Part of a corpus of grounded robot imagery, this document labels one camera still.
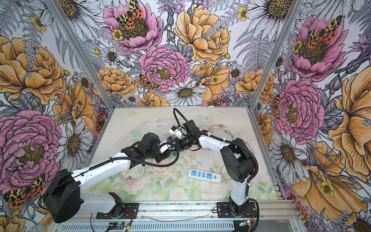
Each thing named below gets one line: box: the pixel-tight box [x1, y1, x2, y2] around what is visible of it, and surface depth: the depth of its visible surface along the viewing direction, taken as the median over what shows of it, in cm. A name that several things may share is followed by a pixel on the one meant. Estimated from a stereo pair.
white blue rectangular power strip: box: [188, 168, 222, 184], surface depth 85 cm
